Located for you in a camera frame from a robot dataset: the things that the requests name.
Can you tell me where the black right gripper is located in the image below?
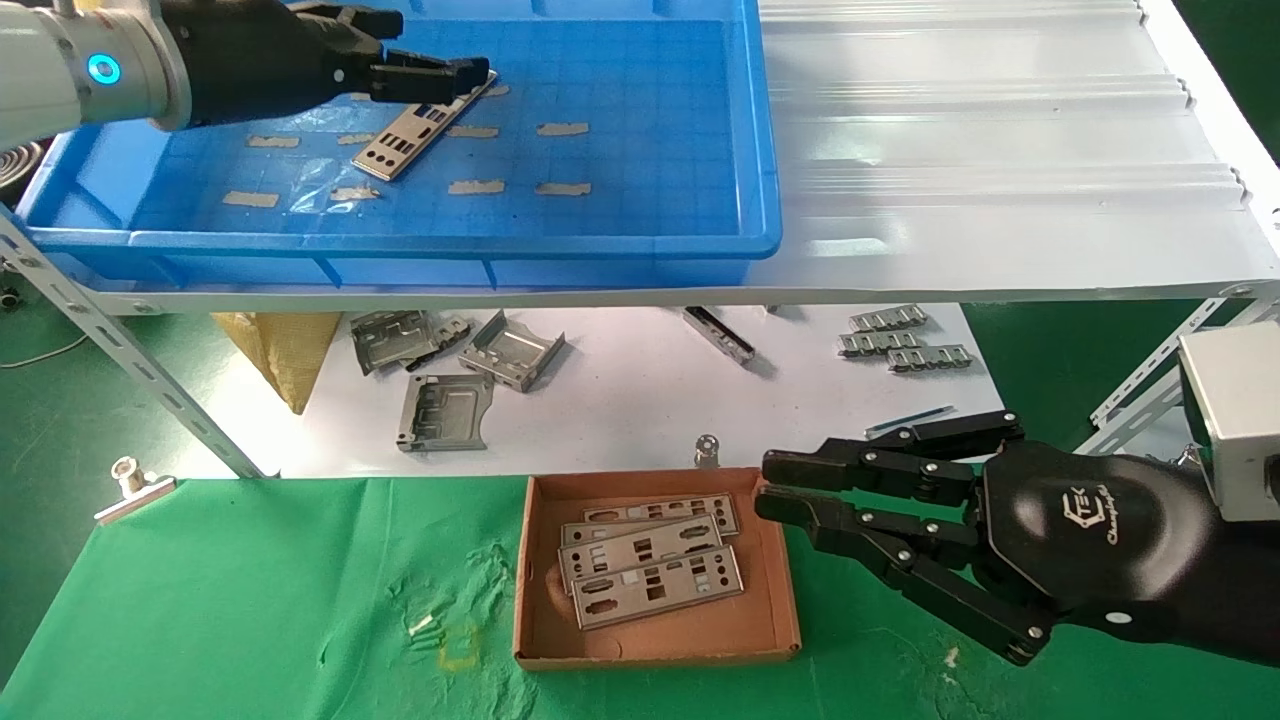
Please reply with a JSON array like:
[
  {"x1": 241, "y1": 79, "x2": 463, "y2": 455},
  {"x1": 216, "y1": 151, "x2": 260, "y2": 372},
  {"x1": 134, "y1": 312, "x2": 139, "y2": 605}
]
[{"x1": 755, "y1": 410, "x2": 1280, "y2": 666}]

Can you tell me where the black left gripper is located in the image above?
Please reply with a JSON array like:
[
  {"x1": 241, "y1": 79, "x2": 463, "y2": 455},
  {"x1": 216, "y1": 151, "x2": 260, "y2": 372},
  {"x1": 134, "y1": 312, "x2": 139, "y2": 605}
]
[{"x1": 160, "y1": 0, "x2": 491, "y2": 129}]

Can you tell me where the silver slotted metal shield plate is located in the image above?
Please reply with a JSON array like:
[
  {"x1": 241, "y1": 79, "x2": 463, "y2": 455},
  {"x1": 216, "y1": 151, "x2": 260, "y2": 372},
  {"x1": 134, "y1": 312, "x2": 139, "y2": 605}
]
[
  {"x1": 570, "y1": 545, "x2": 747, "y2": 632},
  {"x1": 583, "y1": 494, "x2": 742, "y2": 538},
  {"x1": 558, "y1": 514, "x2": 724, "y2": 593},
  {"x1": 352, "y1": 70, "x2": 498, "y2": 183}
]

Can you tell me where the blue plastic tray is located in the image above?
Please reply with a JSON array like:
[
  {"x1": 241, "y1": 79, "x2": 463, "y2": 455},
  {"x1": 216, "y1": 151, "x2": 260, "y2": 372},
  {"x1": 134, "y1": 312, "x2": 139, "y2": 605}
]
[{"x1": 15, "y1": 0, "x2": 783, "y2": 291}]

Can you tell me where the brown cardboard box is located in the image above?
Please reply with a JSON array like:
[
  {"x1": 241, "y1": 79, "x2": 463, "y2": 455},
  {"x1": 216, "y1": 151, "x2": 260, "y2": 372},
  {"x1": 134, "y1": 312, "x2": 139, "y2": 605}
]
[{"x1": 512, "y1": 468, "x2": 803, "y2": 671}]

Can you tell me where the thin blue strip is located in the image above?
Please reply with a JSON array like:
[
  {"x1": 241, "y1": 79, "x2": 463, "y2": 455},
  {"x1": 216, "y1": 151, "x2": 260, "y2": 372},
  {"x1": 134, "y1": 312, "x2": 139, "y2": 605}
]
[{"x1": 865, "y1": 404, "x2": 956, "y2": 439}]

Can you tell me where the clear plastic film scrap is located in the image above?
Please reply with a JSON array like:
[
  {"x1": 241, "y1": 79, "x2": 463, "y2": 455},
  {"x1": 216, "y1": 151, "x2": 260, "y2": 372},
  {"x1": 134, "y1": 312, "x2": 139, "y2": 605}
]
[{"x1": 290, "y1": 158, "x2": 346, "y2": 214}]

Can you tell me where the small slotted metal strip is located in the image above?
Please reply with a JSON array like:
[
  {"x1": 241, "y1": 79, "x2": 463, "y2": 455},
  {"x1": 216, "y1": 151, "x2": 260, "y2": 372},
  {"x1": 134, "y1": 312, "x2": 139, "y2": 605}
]
[
  {"x1": 848, "y1": 304, "x2": 928, "y2": 333},
  {"x1": 886, "y1": 344, "x2": 976, "y2": 374},
  {"x1": 838, "y1": 330, "x2": 926, "y2": 358}
]

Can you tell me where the yellow paper bag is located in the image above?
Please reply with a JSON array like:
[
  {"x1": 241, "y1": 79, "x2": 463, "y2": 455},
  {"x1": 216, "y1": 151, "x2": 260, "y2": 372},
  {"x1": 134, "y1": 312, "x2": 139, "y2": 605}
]
[{"x1": 210, "y1": 312, "x2": 343, "y2": 416}]

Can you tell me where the white metal shelf rack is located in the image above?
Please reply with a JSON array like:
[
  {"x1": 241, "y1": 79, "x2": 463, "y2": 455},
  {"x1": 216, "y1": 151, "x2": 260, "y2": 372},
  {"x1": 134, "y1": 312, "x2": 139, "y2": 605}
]
[{"x1": 0, "y1": 0, "x2": 1280, "y2": 481}]

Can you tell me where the green table cloth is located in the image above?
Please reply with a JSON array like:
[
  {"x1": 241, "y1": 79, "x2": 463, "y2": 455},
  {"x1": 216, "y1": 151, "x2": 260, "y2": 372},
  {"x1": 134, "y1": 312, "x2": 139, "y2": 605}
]
[{"x1": 0, "y1": 465, "x2": 1280, "y2": 720}]

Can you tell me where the long narrow metal bracket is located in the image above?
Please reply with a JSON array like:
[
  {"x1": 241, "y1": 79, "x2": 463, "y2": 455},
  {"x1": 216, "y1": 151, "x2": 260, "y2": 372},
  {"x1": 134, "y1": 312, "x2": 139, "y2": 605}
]
[{"x1": 682, "y1": 306, "x2": 757, "y2": 365}]

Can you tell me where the small grey metal bracket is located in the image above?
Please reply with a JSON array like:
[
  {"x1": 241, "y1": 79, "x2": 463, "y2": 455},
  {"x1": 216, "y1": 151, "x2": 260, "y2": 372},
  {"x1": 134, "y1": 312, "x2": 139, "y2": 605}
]
[{"x1": 405, "y1": 316, "x2": 473, "y2": 373}]

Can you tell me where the grey folded metal bracket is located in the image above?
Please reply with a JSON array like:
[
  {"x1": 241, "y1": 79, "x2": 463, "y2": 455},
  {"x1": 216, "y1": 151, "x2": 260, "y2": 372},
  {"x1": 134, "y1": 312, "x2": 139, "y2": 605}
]
[{"x1": 350, "y1": 310, "x2": 441, "y2": 377}]

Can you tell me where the grey U-shaped metal bracket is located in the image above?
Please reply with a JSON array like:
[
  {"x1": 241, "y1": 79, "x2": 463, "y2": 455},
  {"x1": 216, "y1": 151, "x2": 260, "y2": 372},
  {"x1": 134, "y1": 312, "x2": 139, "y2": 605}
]
[{"x1": 458, "y1": 310, "x2": 567, "y2": 394}]

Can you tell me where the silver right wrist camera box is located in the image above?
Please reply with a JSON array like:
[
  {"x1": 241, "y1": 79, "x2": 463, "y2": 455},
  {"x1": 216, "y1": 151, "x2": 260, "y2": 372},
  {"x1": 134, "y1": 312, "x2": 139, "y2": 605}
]
[{"x1": 1178, "y1": 322, "x2": 1280, "y2": 523}]

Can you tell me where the flat grey metal bracket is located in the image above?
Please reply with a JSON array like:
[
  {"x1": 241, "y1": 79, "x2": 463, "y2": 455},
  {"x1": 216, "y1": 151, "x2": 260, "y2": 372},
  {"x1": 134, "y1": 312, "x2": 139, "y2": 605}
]
[{"x1": 396, "y1": 374, "x2": 496, "y2": 453}]

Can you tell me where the grey coiled hose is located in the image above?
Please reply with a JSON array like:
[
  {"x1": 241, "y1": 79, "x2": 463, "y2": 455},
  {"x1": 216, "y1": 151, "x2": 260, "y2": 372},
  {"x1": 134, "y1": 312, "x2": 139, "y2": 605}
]
[{"x1": 0, "y1": 140, "x2": 46, "y2": 191}]

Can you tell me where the white floor cable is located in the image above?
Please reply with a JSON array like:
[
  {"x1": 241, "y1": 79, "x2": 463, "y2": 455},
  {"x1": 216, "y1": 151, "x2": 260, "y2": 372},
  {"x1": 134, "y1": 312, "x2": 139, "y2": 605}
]
[{"x1": 0, "y1": 335, "x2": 91, "y2": 371}]

